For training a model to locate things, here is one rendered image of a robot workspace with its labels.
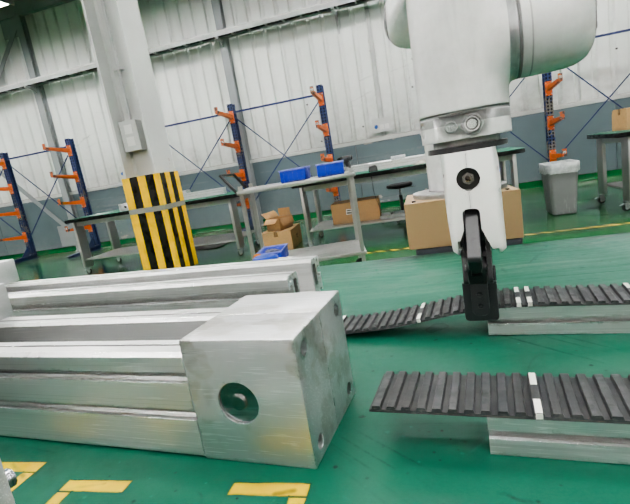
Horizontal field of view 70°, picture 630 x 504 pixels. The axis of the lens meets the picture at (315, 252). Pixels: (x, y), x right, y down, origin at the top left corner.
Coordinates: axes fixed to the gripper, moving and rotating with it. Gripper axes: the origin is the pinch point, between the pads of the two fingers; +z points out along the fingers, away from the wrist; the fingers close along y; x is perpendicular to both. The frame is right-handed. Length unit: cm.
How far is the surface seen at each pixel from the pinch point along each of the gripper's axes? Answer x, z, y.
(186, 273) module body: 38.4, -4.2, 2.2
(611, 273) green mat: -15.3, 3.9, 17.2
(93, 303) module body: 50, -2, -4
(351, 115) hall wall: 210, -84, 738
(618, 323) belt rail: -11.8, 2.9, -2.0
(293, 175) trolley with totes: 138, -9, 278
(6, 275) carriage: 77, -6, 3
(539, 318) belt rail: -5.3, 2.5, -1.4
